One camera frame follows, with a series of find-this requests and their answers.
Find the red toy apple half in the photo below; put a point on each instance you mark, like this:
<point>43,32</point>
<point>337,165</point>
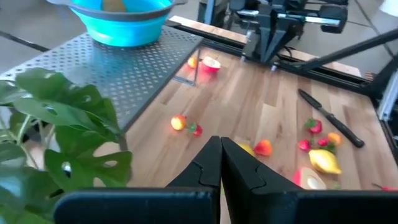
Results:
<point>308,180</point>
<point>211,63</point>

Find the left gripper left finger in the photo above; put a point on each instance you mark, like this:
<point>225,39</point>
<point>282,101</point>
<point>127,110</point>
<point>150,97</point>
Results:
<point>140,205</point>

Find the silver frame bracket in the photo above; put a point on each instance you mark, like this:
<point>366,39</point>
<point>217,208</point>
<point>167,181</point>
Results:
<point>387,99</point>

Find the perforated metal shelf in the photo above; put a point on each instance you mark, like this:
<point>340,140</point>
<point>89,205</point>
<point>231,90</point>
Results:
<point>109,71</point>

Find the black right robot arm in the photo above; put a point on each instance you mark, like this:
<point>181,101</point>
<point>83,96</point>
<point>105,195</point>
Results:
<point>273,37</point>

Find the black kitchen knife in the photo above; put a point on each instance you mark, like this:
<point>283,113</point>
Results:
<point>342,129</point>

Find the blue collapsible colander bowl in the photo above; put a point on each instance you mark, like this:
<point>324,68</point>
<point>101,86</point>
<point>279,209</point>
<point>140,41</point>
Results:
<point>124,34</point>

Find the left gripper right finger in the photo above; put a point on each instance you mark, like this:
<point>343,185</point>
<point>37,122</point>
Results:
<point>280,208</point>

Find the green plant in white pot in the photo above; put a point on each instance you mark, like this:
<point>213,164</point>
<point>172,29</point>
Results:
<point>62,109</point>

